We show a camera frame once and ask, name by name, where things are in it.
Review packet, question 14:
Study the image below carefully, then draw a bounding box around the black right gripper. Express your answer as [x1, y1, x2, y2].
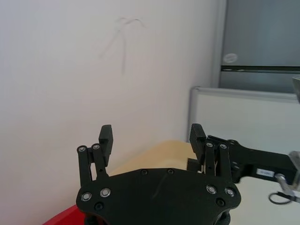
[207, 134, 297, 186]

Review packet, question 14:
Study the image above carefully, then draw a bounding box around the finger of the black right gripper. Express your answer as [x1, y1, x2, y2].
[187, 158, 246, 184]

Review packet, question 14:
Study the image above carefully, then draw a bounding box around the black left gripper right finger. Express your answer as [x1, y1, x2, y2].
[189, 123, 229, 184]

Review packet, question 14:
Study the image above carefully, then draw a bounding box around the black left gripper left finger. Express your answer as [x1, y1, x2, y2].
[77, 125, 114, 186]

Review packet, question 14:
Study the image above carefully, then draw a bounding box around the cream rounded object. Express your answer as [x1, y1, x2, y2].
[108, 140, 199, 177]

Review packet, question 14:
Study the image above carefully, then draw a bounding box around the white table cloth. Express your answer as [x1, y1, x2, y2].
[229, 174, 300, 225]

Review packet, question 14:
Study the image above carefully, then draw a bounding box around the red flat object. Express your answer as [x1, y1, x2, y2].
[41, 203, 84, 225]

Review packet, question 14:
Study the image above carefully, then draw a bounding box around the grey cabinet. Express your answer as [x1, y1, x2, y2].
[217, 0, 300, 94]

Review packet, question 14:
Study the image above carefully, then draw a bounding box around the white panel with grey frame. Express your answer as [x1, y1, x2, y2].
[187, 86, 300, 156]

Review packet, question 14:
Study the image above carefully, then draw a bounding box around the thin dark cable silver plug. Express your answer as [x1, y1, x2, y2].
[269, 172, 300, 205]

